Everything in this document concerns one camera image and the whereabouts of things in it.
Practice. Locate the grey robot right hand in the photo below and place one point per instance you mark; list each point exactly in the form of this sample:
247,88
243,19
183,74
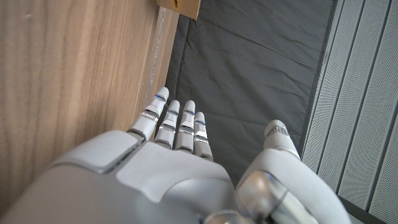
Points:
155,180

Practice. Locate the wooden slotted box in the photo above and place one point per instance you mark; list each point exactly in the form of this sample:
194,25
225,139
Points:
183,7

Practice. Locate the grey perforated panel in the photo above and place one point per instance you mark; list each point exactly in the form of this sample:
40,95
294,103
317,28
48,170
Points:
357,109

